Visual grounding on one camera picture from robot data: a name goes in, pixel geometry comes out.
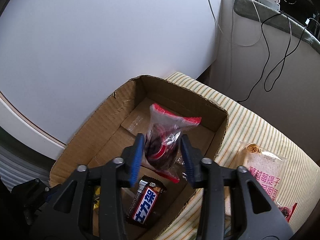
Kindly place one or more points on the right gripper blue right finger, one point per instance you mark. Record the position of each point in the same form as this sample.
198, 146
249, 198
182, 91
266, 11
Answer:
192, 162

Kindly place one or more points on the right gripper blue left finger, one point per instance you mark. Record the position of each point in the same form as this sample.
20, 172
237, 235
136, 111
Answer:
135, 158

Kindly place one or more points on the Snickers bar brown wrapper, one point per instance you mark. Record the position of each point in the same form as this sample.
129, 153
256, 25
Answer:
142, 209

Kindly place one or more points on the yellow candy packet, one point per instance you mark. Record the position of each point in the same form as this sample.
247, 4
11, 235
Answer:
96, 198

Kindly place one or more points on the bagged toast bread pink label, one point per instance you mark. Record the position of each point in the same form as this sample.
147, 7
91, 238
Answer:
266, 167

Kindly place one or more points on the red dates clear bag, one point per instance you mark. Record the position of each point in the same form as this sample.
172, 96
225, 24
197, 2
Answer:
287, 211

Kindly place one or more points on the brown cardboard box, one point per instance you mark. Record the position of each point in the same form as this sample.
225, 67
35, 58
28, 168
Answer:
122, 119

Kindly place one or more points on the striped yellow tablecloth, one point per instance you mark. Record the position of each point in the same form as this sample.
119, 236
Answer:
301, 177

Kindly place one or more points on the white wardrobe panel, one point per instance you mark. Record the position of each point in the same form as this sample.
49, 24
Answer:
60, 59

